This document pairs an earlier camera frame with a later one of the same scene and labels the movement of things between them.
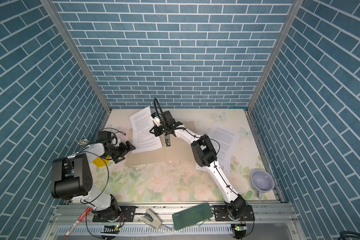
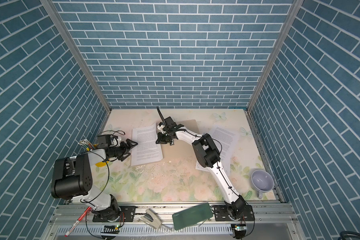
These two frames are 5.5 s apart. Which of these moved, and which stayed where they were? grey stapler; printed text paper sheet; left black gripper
Moved: printed text paper sheet
Stayed: grey stapler; left black gripper
